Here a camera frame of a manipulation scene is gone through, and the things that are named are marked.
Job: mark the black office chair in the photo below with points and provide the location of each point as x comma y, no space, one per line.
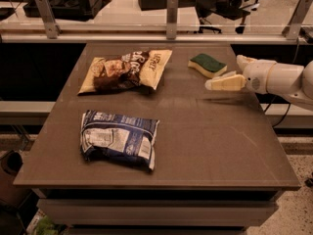
228,7

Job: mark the green and yellow sponge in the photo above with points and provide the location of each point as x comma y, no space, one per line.
207,65

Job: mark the black box on floor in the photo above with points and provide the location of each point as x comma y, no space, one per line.
77,10

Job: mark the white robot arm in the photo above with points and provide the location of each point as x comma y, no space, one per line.
294,83

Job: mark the metal rail bracket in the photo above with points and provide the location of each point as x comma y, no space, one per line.
45,11
171,18
292,29

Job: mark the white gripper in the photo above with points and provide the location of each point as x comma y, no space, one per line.
257,74

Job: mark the left metal rail bracket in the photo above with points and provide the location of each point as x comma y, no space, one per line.
45,11

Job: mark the right metal rail bracket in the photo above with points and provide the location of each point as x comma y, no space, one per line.
292,29

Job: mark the yellow brown chip bag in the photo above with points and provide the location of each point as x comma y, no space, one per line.
127,71

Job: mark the middle metal rail bracket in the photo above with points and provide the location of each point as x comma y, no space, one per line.
171,18

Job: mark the brown bin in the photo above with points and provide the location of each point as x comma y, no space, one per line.
11,195

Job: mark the blue white snack bag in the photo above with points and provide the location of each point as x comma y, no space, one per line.
119,138

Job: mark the green item under table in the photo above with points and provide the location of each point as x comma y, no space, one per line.
45,226

